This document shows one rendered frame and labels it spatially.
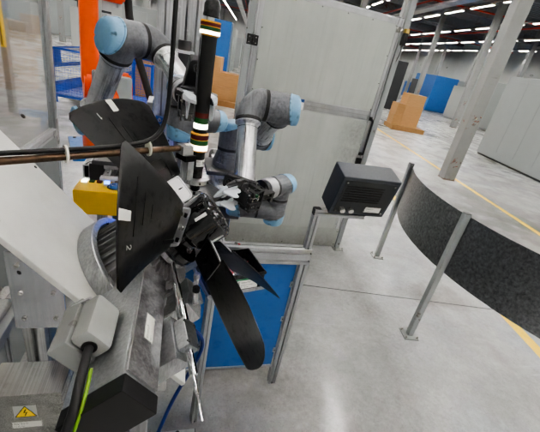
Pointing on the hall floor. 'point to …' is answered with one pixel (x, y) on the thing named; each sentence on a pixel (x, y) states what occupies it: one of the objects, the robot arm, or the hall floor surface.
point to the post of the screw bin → (202, 356)
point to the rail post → (287, 323)
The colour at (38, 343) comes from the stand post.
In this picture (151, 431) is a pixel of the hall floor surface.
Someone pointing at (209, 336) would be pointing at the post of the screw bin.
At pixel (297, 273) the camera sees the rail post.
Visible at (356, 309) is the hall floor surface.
